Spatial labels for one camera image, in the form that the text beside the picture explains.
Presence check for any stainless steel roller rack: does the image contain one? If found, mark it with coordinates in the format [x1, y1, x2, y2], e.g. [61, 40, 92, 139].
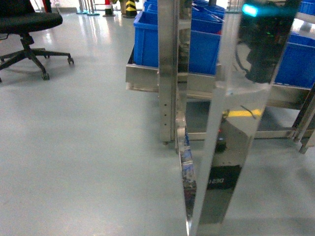
[126, 0, 315, 151]

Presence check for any yellow black striped cone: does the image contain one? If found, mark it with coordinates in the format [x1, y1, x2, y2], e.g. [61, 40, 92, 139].
[123, 0, 137, 19]

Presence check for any large blue plastic crate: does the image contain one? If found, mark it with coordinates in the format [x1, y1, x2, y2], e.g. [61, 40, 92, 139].
[133, 0, 225, 75]

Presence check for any red white traffic cone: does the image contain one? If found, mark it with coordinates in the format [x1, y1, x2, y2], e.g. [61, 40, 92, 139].
[103, 0, 115, 17]

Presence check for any small blue bin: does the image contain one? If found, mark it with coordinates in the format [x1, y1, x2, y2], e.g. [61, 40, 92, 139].
[275, 33, 315, 88]

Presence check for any black office chair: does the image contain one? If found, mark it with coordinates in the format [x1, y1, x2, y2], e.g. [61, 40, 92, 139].
[0, 0, 74, 80]

